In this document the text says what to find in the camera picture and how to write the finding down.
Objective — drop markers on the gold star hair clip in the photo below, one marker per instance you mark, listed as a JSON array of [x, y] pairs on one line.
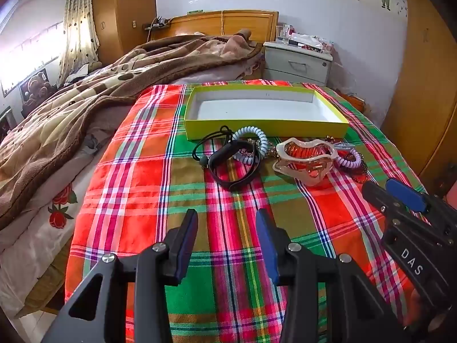
[[271, 150]]

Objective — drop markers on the wooden bed headboard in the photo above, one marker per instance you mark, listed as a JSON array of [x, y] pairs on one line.
[[232, 21]]

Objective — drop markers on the grey nightstand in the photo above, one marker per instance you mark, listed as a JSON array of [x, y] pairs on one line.
[[296, 66]]

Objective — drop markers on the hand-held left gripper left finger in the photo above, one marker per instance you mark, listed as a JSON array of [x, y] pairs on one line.
[[187, 243]]

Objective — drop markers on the brown patterned blanket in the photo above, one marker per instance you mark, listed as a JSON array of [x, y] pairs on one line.
[[71, 114]]

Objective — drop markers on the brown teddy bear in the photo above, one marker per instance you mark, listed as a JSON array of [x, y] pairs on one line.
[[34, 87]]

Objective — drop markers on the clutter of small toiletries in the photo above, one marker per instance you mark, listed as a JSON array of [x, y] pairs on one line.
[[310, 41]]

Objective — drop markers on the black wristband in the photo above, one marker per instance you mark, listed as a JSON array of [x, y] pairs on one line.
[[223, 153]]

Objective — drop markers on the spotted curtain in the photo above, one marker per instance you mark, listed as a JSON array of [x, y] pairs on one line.
[[78, 28]]

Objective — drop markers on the floral bed sheet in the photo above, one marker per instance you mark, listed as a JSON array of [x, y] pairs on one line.
[[39, 228]]

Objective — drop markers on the transparent hair claw clip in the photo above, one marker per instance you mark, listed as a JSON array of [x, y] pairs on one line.
[[310, 177]]

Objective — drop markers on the plaid cloth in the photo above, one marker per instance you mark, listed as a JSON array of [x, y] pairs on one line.
[[142, 193]]

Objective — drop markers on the power strip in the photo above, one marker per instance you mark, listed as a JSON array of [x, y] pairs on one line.
[[157, 25]]

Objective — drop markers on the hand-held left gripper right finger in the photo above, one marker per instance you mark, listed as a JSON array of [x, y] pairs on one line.
[[266, 246]]

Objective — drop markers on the clear glass cup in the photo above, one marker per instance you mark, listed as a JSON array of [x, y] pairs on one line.
[[281, 33]]

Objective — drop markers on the yellow-green cardboard box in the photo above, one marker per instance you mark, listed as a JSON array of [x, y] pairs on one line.
[[260, 105]]

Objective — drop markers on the orange bag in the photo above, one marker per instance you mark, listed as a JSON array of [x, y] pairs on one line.
[[353, 102]]

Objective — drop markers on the wooden wardrobe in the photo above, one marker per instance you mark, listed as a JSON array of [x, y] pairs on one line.
[[425, 96], [125, 14]]

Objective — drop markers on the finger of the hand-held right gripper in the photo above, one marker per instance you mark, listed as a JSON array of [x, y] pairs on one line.
[[407, 193], [378, 200]]

